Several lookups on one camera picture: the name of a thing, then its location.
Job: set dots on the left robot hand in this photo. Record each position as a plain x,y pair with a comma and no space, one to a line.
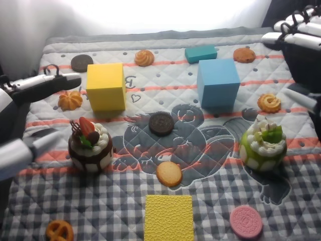
37,82

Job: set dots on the orange swirl cookie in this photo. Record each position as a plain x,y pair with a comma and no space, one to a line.
144,58
269,103

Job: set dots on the dark chocolate sandwich cookie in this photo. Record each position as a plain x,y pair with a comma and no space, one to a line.
160,123
81,63

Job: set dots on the blue cube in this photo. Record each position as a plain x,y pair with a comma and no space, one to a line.
218,82

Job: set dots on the pretzel cookie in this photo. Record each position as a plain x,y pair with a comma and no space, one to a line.
59,231

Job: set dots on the pink sandwich cookie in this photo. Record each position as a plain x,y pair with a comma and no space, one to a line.
246,221

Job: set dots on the small yellow block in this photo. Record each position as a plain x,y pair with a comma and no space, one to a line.
105,88

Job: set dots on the chocolate chip cookie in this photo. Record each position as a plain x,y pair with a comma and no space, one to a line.
244,55

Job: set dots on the textured yellow block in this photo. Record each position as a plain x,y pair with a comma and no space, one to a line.
169,218

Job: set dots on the orange flower-shaped cookie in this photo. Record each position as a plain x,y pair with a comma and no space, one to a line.
70,101

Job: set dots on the grey quilt with bear print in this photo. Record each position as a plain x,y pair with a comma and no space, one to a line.
160,200

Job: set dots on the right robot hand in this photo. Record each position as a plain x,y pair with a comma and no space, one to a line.
301,37

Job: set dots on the chocolate cake with strawberry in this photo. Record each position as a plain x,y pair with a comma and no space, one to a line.
90,150

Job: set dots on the green cream cupcake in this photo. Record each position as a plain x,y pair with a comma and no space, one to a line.
262,150

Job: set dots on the teal flat block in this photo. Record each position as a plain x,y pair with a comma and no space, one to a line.
200,54

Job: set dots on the round plain biscuit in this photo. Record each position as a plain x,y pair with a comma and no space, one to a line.
169,173

